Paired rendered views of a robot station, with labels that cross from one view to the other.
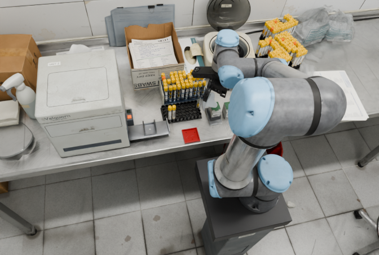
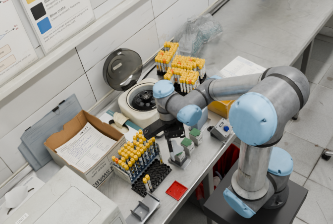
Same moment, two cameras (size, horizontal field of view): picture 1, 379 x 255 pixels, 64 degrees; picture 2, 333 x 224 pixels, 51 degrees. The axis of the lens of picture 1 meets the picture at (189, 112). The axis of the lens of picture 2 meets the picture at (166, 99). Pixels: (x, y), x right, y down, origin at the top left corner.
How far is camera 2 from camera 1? 0.32 m
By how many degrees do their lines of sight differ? 19
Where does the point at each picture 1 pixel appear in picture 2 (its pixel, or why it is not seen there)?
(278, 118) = (281, 111)
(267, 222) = (295, 206)
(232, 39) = (168, 86)
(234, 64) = (187, 103)
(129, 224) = not seen: outside the picture
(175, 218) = not seen: outside the picture
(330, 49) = (214, 47)
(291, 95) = (275, 91)
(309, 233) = (308, 200)
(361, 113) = not seen: hidden behind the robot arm
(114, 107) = (112, 212)
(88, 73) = (63, 202)
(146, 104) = (115, 195)
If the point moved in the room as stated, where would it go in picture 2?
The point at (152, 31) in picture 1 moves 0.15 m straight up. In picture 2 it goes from (69, 129) to (58, 107)
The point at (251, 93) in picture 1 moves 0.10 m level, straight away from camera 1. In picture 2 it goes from (253, 107) to (235, 80)
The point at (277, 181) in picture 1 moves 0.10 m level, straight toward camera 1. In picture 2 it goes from (284, 165) to (289, 193)
